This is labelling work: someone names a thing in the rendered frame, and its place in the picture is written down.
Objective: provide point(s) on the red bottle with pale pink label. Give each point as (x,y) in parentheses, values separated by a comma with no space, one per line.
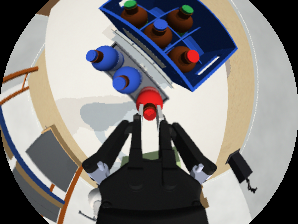
(150,98)

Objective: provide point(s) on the brown bottle with red cap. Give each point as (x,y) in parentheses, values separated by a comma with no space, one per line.
(184,58)

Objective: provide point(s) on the blue crate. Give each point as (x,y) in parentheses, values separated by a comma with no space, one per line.
(210,38)

